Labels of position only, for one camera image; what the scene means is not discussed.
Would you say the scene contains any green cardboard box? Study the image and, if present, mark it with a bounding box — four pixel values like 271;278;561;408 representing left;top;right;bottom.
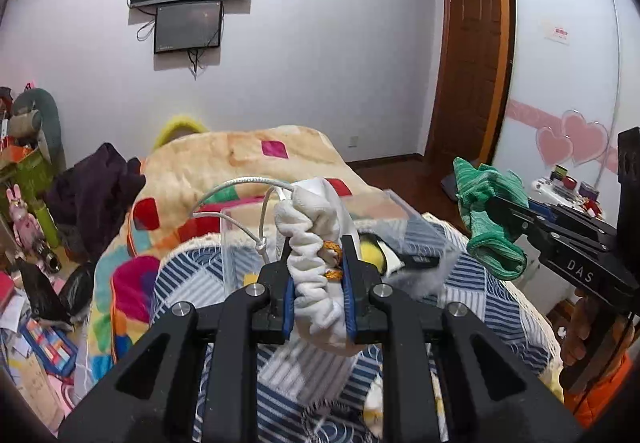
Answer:
1;146;54;215

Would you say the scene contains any white pouch with black trim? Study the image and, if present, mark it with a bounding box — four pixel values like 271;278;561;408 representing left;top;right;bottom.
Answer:
359;233;445;299

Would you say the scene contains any brown wooden door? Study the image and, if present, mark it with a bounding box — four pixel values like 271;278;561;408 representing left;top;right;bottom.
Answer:
425;0;501;162

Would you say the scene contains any green knitted cloth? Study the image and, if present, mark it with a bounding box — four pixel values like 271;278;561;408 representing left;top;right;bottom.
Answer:
452;157;528;281

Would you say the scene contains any navy white patterned bedspread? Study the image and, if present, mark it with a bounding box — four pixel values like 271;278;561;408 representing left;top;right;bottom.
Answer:
150;214;563;442

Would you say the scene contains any white charging cable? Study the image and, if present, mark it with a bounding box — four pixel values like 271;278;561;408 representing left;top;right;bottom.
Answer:
186;175;296;265

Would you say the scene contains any yellow plush toy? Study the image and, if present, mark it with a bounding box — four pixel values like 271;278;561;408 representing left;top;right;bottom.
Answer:
153;114;208;150

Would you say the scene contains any person's right hand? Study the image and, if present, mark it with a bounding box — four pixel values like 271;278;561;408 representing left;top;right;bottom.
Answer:
560;289;622;369

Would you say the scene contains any grey green plush dinosaur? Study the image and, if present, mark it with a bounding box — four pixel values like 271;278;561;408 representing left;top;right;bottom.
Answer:
8;88;66;172

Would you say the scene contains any colourful patchwork fleece blanket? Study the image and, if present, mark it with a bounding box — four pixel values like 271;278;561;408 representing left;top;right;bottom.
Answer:
84;124;417;384

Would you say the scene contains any small black wall monitor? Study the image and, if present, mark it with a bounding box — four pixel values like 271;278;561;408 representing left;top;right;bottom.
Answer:
154;1;224;54

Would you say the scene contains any green cylinder bottle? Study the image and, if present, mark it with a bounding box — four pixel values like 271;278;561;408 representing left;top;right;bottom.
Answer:
32;200;60;249

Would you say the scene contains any clear plastic storage box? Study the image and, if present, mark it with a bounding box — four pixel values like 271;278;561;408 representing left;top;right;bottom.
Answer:
220;180;462;329

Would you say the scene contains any pink rabbit figure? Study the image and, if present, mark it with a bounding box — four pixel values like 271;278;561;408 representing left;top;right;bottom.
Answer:
6;184;43;252

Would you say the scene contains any dark purple clothing pile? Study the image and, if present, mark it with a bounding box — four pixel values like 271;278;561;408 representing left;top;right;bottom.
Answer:
44;143;145;260

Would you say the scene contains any white wardrobe with pink hearts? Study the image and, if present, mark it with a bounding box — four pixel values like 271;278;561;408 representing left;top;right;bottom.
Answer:
492;0;639;223

